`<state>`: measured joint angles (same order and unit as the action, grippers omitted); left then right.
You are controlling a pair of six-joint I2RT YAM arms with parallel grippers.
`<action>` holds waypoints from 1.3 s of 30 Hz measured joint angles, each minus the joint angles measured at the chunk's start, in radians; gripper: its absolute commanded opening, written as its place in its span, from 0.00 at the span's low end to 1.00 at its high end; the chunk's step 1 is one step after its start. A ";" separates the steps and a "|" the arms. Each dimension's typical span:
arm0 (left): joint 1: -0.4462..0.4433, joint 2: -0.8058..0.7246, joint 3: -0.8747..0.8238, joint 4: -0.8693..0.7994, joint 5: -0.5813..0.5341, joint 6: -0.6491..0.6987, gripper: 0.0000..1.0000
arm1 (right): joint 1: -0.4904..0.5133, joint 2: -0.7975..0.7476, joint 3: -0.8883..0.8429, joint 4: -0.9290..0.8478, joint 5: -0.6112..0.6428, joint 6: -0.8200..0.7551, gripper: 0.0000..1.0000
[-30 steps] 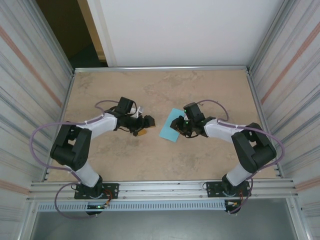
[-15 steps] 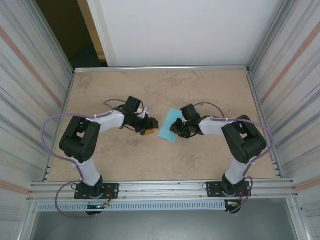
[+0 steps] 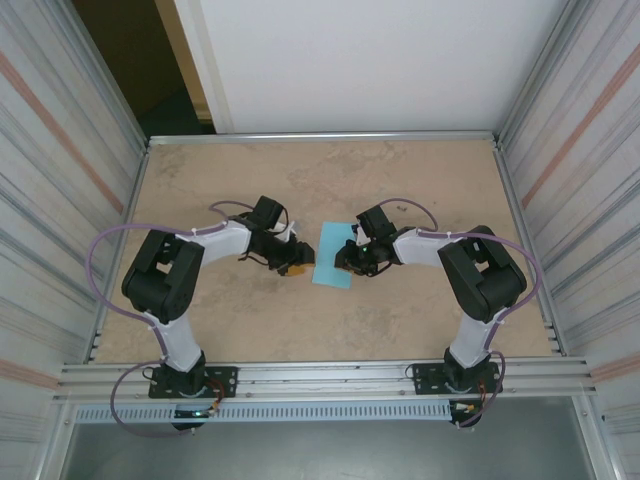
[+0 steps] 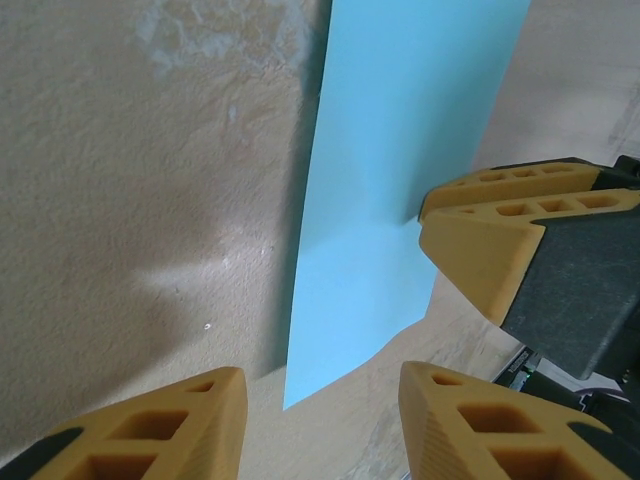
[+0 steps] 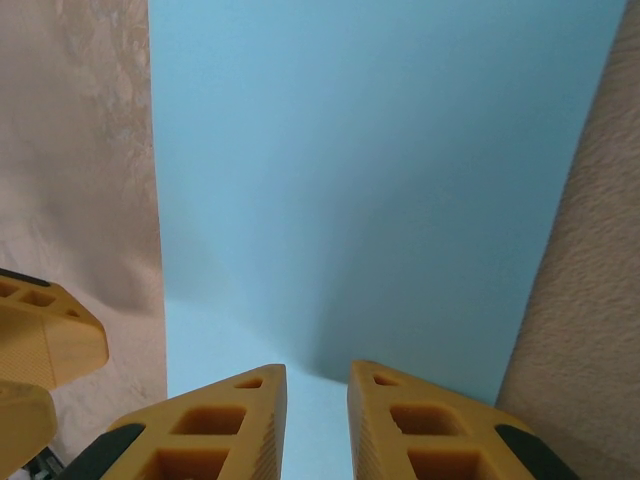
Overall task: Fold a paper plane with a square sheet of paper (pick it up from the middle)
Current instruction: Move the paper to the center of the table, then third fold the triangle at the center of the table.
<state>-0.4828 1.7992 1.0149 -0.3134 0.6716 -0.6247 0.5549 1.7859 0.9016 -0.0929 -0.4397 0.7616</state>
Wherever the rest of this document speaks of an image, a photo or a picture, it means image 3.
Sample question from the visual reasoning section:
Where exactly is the small circuit board green light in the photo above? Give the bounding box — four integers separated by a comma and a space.
172, 407, 221, 420

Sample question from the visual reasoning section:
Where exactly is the slotted grey cable duct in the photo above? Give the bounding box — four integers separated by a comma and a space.
73, 401, 454, 424

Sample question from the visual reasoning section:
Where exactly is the aluminium table edge rail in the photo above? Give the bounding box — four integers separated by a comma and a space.
88, 142, 151, 364
492, 139, 569, 357
147, 130, 501, 147

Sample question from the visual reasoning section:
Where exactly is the aluminium corner post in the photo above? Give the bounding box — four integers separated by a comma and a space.
47, 0, 151, 151
494, 0, 599, 141

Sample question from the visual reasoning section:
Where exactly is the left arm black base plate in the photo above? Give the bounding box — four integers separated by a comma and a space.
148, 366, 239, 400

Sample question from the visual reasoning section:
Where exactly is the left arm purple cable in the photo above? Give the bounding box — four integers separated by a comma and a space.
87, 199, 261, 439

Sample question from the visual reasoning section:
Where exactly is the light blue paper sheet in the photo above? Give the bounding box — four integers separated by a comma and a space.
309, 221, 355, 291

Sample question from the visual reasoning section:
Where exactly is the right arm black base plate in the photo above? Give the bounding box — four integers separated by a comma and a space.
412, 362, 501, 396

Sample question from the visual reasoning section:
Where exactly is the white door frame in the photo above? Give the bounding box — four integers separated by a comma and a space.
154, 0, 235, 135

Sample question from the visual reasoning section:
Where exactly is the grey metal sheet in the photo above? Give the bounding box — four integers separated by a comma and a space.
59, 397, 599, 480

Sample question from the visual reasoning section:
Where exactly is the short aluminium frame upright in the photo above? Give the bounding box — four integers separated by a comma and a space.
574, 394, 610, 480
35, 399, 76, 480

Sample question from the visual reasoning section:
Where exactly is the wide aluminium mounting rail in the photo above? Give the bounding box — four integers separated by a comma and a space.
53, 355, 599, 404

